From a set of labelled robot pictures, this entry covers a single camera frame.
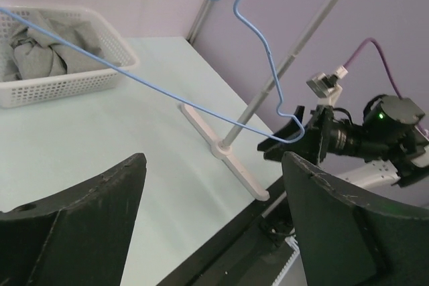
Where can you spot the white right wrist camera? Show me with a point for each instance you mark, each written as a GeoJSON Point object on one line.
{"type": "Point", "coordinates": [327, 87]}

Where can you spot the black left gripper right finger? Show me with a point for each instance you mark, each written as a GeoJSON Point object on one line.
{"type": "Point", "coordinates": [350, 236]}

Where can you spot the grey t shirt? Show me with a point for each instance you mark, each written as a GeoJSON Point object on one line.
{"type": "Point", "coordinates": [32, 54]}

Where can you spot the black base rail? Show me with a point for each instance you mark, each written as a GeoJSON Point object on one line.
{"type": "Point", "coordinates": [249, 250]}

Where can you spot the silver clothes rack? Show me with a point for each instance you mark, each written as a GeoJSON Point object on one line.
{"type": "Point", "coordinates": [221, 148]}

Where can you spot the light blue plastic hanger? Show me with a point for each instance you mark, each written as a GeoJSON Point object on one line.
{"type": "Point", "coordinates": [242, 19]}

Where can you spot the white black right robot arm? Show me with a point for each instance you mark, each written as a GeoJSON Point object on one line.
{"type": "Point", "coordinates": [389, 132]}

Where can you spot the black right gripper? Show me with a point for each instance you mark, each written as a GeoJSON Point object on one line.
{"type": "Point", "coordinates": [318, 135]}

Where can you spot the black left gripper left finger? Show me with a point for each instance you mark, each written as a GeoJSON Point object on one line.
{"type": "Point", "coordinates": [79, 236]}

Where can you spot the white perforated plastic basket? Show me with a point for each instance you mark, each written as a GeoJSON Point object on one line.
{"type": "Point", "coordinates": [117, 51]}

